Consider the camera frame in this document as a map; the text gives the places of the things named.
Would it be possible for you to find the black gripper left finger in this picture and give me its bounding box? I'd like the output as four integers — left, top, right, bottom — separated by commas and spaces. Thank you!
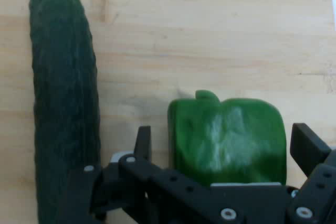
83, 125, 212, 224

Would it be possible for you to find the wooden cutting board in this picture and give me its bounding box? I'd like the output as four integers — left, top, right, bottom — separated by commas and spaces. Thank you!
0, 0, 336, 224

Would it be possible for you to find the green bell pepper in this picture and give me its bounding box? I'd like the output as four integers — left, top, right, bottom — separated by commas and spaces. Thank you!
167, 89, 287, 186

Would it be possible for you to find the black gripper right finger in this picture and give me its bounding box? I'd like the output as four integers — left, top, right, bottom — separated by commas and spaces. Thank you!
286, 123, 336, 224

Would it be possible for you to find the long dark green cucumber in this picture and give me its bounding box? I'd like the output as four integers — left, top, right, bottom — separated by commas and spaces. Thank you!
28, 0, 102, 224

